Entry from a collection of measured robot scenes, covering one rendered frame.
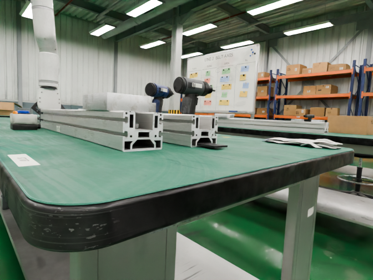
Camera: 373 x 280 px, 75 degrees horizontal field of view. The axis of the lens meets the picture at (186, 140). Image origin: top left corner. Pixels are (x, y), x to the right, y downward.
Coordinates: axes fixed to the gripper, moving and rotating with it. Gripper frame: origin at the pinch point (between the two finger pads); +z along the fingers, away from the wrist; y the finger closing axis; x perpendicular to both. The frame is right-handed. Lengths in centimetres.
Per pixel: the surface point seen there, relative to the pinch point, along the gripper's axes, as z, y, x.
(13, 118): -1.1, 16.9, 23.8
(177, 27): -328, -548, -596
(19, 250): 59, 14, 6
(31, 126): 1.7, 11.0, 23.9
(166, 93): -15, -39, 43
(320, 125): -2, -164, 64
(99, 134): 1, 5, 76
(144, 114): -5, -2, 84
